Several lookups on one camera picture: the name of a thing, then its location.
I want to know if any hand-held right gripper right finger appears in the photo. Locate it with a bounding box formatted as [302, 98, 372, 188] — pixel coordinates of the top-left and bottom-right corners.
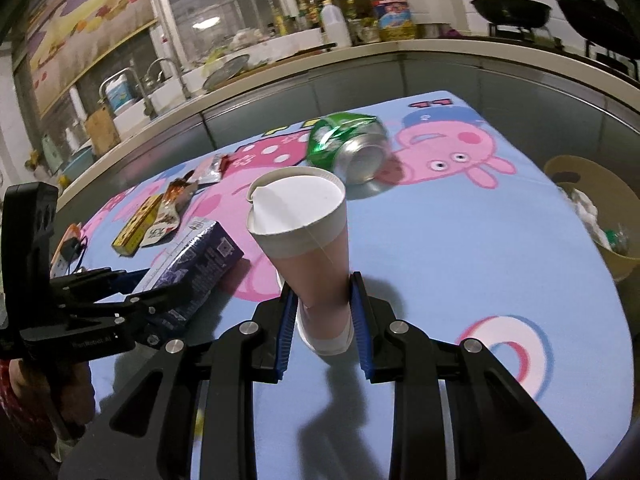
[350, 272, 586, 480]

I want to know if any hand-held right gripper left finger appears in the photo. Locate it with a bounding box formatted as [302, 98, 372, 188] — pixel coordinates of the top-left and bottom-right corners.
[60, 284, 297, 480]

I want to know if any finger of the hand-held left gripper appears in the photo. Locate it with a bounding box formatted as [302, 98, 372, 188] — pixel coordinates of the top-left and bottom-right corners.
[60, 296, 167, 347]
[50, 267, 147, 307]

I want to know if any dark blue milk carton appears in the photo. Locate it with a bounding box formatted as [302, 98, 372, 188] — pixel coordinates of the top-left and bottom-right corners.
[132, 217, 246, 346]

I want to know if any white orange snack wrapper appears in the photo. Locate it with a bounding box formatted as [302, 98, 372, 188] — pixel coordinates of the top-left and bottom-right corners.
[140, 180, 201, 248]

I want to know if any pink white paper cup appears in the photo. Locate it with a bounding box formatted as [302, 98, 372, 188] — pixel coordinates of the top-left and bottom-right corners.
[247, 167, 351, 358]

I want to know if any white tissue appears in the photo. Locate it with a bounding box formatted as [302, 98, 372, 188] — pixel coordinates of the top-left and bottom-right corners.
[560, 187, 616, 251]

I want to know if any beige trash bin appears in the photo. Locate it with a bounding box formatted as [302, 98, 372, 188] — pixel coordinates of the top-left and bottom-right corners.
[542, 155, 640, 281]

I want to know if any clear plastic bottle green label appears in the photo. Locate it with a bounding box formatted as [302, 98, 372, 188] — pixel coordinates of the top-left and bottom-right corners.
[602, 227, 633, 256]

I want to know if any person's left forearm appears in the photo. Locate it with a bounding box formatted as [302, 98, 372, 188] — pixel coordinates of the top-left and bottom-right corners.
[0, 360, 56, 461]

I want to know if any person's left hand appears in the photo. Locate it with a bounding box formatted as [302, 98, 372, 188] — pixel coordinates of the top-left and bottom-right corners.
[9, 360, 96, 443]

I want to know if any orange white power strip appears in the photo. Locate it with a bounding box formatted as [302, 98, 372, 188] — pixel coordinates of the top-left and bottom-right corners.
[50, 222, 83, 278]

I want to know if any black charger adapter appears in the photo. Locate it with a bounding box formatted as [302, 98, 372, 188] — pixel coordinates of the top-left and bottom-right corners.
[62, 237, 88, 261]

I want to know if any long yellow box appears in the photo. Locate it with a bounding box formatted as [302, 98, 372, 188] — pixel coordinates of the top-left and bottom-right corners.
[111, 195, 166, 256]

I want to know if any blue plastic basin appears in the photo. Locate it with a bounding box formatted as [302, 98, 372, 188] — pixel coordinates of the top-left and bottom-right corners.
[62, 147, 96, 181]

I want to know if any cartoon pig printed blanket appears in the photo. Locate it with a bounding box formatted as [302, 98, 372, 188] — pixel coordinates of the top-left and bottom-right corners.
[75, 90, 636, 480]

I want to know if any small wooden chopping board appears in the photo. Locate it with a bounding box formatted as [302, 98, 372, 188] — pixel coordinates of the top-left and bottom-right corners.
[84, 106, 122, 156]

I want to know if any silver red torn wrapper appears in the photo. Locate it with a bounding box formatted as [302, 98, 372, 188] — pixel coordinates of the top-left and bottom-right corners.
[192, 154, 236, 186]

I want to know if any blue white detergent container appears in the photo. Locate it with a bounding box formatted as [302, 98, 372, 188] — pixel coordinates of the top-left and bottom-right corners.
[105, 74, 137, 113]

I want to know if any steel faucet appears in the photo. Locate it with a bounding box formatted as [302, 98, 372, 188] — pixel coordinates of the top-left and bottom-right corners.
[147, 57, 192, 101]
[100, 67, 153, 117]

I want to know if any crushed green can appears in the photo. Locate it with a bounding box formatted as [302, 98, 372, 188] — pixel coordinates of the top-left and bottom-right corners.
[306, 112, 391, 196]

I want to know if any round pan lid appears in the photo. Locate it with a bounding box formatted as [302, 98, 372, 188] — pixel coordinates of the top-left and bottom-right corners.
[202, 54, 251, 92]

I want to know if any kitchen counter with grey cabinets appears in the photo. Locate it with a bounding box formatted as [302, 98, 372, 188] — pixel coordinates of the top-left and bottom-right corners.
[55, 35, 640, 211]

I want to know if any long wooden cutting board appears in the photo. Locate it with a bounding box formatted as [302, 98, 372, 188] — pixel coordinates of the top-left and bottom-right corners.
[220, 42, 338, 86]

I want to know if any barred window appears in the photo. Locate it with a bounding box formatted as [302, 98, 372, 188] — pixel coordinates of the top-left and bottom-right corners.
[145, 0, 301, 68]

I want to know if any white plastic jug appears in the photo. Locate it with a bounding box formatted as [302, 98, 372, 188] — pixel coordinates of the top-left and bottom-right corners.
[320, 0, 353, 50]

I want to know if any steel bowl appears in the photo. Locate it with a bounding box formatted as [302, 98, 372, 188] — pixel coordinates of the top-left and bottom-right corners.
[417, 22, 453, 40]

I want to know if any yellow cooking oil bottle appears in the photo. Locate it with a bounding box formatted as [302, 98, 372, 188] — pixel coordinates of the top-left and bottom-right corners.
[372, 0, 418, 42]

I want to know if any row of sauce bottles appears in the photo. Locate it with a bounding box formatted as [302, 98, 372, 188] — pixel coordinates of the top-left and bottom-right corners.
[270, 0, 326, 36]

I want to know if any black wok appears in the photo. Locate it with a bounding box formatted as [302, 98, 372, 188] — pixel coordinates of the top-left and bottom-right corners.
[432, 0, 553, 28]

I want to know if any black pot with glass lid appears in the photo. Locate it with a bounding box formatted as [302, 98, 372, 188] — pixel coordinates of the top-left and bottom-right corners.
[552, 0, 640, 56]

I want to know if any colourful wall poster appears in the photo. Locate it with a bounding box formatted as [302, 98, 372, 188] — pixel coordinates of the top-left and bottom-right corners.
[25, 0, 158, 116]

